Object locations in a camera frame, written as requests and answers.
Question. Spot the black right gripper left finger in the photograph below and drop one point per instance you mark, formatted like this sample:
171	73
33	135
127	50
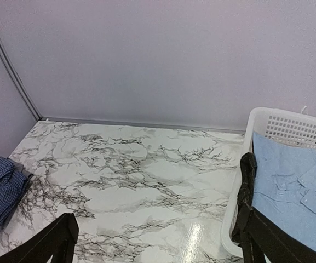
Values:
54	243

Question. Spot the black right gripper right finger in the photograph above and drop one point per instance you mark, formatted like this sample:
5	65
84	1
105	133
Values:
261	239

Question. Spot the light blue long sleeve shirt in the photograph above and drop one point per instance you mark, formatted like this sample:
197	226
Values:
285	187

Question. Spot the black garment in basket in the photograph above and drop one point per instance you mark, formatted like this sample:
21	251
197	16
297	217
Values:
248	167

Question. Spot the white plastic laundry basket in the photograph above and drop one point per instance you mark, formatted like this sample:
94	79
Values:
285	127

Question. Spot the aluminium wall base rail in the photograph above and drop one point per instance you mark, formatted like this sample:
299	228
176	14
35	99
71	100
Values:
142	125

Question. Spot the aluminium corner post left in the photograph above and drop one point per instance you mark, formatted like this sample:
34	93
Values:
18	84

